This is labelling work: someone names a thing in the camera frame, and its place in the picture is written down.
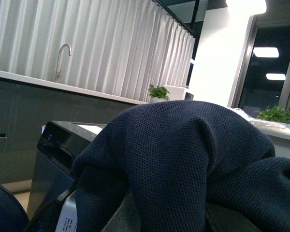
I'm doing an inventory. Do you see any white microwave appliance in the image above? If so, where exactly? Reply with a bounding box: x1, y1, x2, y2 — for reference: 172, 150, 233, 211
164, 85, 194, 101

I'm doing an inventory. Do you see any dark kitchen counter cabinet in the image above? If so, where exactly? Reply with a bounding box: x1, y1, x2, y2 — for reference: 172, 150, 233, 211
0, 71, 139, 184

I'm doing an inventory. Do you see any green plant by window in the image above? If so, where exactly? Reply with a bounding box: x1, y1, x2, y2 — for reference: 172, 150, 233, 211
254, 105, 290, 124

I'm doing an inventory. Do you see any navy blue knit garment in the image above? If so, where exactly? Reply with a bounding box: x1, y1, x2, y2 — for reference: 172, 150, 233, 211
72, 101, 290, 232

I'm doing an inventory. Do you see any green potted plant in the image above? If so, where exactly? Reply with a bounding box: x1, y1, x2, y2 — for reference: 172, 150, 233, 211
148, 84, 170, 103

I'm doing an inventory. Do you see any grey front-load washing machine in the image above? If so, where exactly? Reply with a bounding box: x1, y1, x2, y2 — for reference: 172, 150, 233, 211
27, 121, 106, 219

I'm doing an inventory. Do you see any curved metal faucet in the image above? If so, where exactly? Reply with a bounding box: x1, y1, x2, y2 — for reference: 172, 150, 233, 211
54, 43, 73, 83

